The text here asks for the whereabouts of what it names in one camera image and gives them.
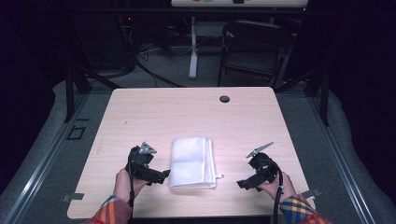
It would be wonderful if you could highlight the black horizontal frame bar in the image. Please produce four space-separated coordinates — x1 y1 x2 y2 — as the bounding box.
46 7 309 15

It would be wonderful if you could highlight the light far desk top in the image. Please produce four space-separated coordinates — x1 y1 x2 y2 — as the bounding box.
170 0 309 8

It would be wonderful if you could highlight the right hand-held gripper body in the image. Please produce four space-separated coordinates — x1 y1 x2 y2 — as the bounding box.
246 141 280 185

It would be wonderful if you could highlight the white towel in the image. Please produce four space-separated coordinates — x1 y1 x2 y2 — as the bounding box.
168 136 225 190

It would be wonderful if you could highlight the bundle of black floor cables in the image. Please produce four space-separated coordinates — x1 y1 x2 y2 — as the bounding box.
116 15 188 89

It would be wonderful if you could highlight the aluminium floor rail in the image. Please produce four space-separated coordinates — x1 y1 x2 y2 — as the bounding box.
0 92 91 224
306 95 378 224

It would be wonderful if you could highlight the black folding chair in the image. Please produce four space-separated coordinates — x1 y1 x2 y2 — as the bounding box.
217 20 294 89

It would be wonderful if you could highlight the white desk leg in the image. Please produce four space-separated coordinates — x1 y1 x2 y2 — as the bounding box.
188 15 200 80

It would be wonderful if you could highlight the person's right hand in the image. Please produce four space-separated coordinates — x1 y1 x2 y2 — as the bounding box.
258 171 297 203

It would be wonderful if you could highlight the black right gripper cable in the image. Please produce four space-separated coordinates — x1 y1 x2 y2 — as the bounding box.
264 159 285 224

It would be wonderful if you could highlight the black metal stand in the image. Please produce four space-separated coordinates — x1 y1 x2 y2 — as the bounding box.
63 66 123 124
274 64 331 127

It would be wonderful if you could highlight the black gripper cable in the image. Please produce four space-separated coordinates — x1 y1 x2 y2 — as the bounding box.
127 152 136 210
264 159 285 224

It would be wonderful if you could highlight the person's left hand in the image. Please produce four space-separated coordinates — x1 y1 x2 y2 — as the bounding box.
113 168 149 205

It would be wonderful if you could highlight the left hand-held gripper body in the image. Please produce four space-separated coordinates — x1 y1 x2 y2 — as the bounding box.
125 141 158 183

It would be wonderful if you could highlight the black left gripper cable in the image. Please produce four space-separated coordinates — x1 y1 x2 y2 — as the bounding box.
127 152 136 210

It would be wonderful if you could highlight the grey table bracket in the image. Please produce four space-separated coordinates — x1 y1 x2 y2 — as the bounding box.
61 192 85 203
300 188 322 201

